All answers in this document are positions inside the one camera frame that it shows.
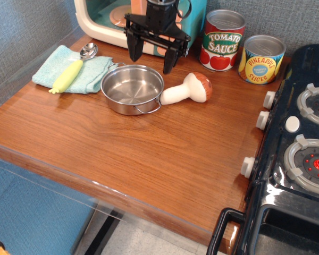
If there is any clear acrylic table guard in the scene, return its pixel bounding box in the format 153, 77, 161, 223
0, 144, 212, 251

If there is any teal folded cloth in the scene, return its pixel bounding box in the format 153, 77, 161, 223
32, 45, 113, 94

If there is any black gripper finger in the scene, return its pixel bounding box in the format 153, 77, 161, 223
163, 44, 185, 74
127, 29, 144, 62

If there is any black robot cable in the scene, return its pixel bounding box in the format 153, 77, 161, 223
177, 0, 192, 20

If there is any plush white brown mushroom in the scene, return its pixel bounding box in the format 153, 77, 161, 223
160, 72, 213, 105

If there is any dark blue toy stove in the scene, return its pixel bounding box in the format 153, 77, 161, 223
207, 44, 319, 254

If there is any tomato sauce can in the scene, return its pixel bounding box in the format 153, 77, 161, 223
199, 9, 246, 71

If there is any spoon with yellow handle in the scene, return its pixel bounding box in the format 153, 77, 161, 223
48, 42, 98, 95

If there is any shiny metal pot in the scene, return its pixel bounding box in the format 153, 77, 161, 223
100, 62, 164, 116

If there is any teal toy microwave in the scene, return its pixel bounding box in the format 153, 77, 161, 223
74, 0, 207, 48

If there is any pineapple slices can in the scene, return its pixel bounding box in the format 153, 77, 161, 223
238, 35, 286, 84

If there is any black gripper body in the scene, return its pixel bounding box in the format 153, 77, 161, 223
124, 1, 191, 56

